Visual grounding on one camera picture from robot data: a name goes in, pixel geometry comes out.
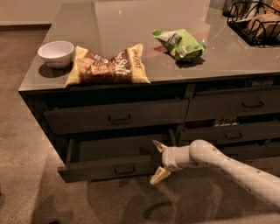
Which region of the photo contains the grey counter cabinet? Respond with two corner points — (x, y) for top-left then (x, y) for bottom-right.
(19, 0), (280, 182)

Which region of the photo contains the brown yellow chip bag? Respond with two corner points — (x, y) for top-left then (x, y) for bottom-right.
(65, 44), (150, 87)

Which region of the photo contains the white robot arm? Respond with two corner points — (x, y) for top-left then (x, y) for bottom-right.
(150, 139), (280, 212)

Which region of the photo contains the grey drawer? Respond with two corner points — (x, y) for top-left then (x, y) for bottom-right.
(58, 134), (176, 183)
(44, 99), (189, 135)
(219, 142), (280, 161)
(185, 89), (280, 122)
(177, 121), (280, 145)

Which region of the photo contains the white bowl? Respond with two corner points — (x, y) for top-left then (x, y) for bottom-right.
(38, 41), (74, 69)

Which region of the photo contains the green snack bag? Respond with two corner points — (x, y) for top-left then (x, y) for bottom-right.
(153, 29), (206, 62)

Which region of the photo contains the black wire basket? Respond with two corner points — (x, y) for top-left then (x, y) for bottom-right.
(227, 1), (280, 47)

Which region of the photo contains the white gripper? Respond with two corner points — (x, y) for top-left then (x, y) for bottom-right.
(150, 140), (190, 185)

